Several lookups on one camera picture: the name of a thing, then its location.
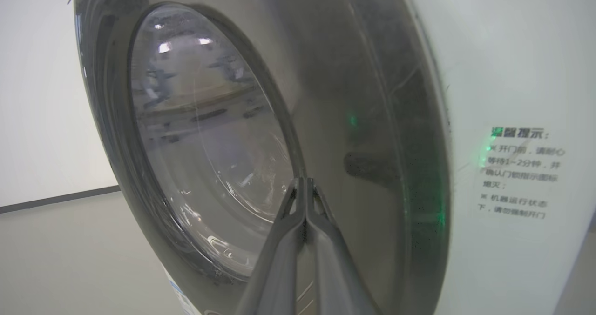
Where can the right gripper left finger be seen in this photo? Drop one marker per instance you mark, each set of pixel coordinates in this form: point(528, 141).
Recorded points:
point(277, 268)

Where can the round black glass washer door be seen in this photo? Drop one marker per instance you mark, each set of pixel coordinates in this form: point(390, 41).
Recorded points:
point(326, 96)

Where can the blue energy label sticker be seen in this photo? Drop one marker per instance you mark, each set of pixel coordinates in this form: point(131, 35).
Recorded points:
point(179, 296)

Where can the white front-load washing machine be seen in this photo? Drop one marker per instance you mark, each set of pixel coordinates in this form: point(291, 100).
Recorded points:
point(512, 50)

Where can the clear text notice sticker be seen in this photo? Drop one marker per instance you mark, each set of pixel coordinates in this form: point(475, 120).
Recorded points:
point(519, 173)

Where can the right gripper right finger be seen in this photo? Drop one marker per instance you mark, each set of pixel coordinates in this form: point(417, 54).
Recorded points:
point(335, 278)

